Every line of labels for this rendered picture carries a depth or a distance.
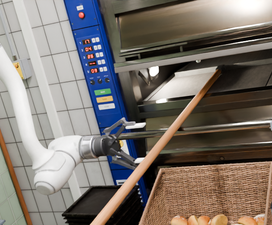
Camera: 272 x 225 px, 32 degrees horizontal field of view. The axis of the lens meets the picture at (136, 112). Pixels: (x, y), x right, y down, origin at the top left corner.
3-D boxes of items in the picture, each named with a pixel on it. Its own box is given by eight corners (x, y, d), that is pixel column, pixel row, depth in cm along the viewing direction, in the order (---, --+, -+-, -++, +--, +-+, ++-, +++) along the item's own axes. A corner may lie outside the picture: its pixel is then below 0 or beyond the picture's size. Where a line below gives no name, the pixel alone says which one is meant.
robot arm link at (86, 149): (93, 153, 189) (106, 152, 186) (82, 163, 181) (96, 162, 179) (87, 132, 187) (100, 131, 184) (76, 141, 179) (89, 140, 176)
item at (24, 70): (17, 78, 254) (11, 60, 251) (32, 76, 250) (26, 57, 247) (9, 82, 248) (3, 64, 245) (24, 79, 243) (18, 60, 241)
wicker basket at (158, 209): (171, 215, 245) (158, 166, 237) (284, 213, 221) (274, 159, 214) (137, 276, 202) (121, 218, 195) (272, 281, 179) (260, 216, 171)
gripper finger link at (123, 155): (110, 147, 177) (109, 151, 178) (135, 164, 175) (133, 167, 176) (114, 143, 180) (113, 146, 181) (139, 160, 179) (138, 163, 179)
